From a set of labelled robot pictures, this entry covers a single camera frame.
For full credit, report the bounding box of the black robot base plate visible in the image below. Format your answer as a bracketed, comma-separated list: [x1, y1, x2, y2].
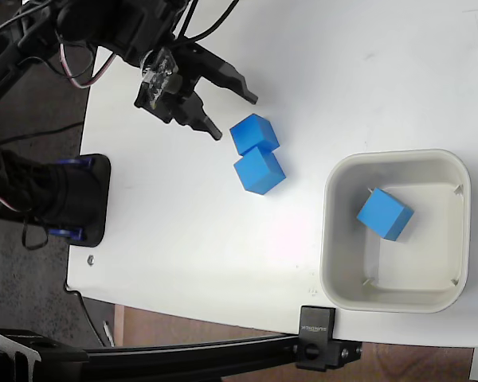
[43, 154, 112, 248]

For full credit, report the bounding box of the black floor cable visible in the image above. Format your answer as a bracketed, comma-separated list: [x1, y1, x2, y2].
[65, 283, 107, 348]

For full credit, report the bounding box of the black table clamp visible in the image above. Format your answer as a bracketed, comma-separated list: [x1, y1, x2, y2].
[295, 305, 362, 372]

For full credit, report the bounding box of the gripper camera circuit board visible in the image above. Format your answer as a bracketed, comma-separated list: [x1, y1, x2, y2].
[136, 46, 181, 111]

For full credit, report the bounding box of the black six-joint robot arm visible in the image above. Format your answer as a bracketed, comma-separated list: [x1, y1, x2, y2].
[0, 0, 178, 250]

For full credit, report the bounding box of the white square plastic bin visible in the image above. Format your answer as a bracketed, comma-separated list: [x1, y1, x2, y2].
[319, 148, 472, 314]

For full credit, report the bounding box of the white red servo wire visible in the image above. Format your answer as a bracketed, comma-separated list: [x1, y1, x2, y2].
[58, 38, 117, 90]

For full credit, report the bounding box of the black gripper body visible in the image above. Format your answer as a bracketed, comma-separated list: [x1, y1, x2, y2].
[133, 37, 205, 126]

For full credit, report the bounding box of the blue cube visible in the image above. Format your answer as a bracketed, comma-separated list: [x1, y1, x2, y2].
[228, 113, 281, 158]
[233, 146, 287, 197]
[356, 187, 415, 242]

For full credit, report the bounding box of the black camera cable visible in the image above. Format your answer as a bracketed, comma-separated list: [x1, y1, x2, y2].
[174, 0, 241, 43]

